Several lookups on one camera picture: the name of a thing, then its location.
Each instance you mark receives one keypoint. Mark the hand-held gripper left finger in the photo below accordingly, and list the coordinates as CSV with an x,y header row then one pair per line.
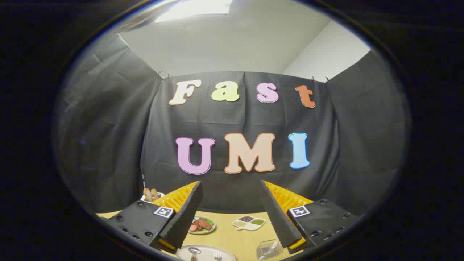
x,y
186,214

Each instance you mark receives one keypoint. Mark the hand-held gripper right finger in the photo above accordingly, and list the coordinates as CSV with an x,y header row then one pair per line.
x,y
277,214

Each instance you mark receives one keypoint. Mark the pink sausage slice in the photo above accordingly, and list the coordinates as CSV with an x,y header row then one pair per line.
x,y
193,228

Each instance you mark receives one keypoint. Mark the brown cooked meat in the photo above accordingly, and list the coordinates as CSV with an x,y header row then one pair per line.
x,y
203,223

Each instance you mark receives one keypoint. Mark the pale green food plate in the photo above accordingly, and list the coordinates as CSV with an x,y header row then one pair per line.
x,y
212,228

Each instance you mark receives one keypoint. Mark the white divided grain dish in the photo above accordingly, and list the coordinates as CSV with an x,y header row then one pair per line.
x,y
249,224

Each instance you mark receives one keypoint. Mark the cream toaster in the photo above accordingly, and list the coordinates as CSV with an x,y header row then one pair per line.
x,y
159,195

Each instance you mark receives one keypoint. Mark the toast bread slice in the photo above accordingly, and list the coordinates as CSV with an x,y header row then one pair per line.
x,y
146,194
154,193

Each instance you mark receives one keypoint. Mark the large white plate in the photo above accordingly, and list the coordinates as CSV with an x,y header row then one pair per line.
x,y
206,253

